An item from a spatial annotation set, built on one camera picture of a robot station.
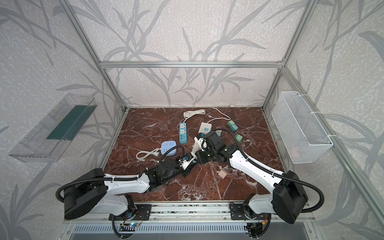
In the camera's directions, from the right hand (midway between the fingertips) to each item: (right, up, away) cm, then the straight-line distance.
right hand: (195, 153), depth 79 cm
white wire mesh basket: (+46, +9, -19) cm, 50 cm away
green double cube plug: (+26, +13, +26) cm, 39 cm away
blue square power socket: (-19, +1, +17) cm, 26 cm away
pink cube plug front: (+15, -13, +5) cm, 21 cm away
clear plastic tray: (-64, +9, -15) cm, 66 cm away
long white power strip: (+6, +12, +26) cm, 29 cm away
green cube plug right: (+29, +6, +23) cm, 37 cm away
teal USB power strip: (-9, +9, +23) cm, 26 cm away
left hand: (+1, -1, 0) cm, 2 cm away
